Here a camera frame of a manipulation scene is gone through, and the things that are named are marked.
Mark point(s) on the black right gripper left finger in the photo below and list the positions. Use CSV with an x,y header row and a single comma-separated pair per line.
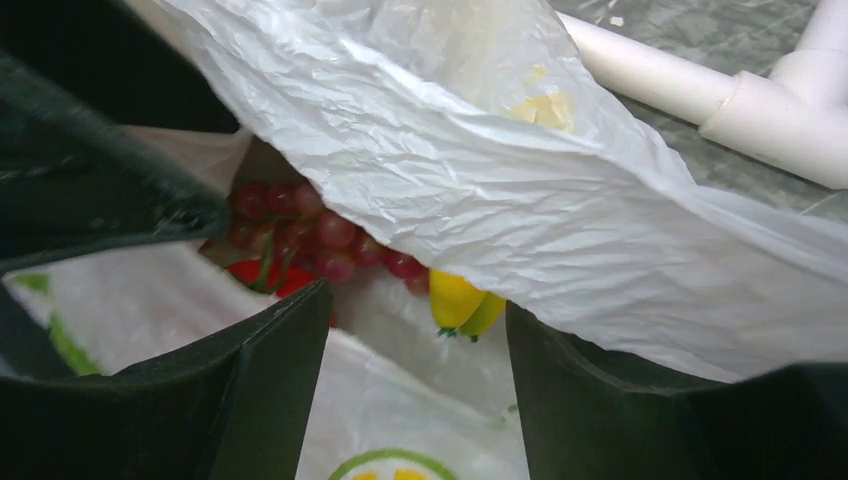
x,y
232,405

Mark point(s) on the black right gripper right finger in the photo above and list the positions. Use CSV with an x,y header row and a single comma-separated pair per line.
x,y
590,413

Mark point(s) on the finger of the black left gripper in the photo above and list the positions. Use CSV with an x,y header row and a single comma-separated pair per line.
x,y
72,183

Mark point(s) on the yellow fake bananas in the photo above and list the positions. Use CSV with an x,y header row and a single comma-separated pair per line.
x,y
460,309

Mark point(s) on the white printed plastic bag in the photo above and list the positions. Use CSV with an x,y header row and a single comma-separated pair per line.
x,y
467,134

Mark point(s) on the red fake grapes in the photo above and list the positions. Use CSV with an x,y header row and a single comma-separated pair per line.
x,y
288,223

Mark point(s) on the white pvc pipe frame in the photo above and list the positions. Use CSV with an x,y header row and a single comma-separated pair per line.
x,y
795,119

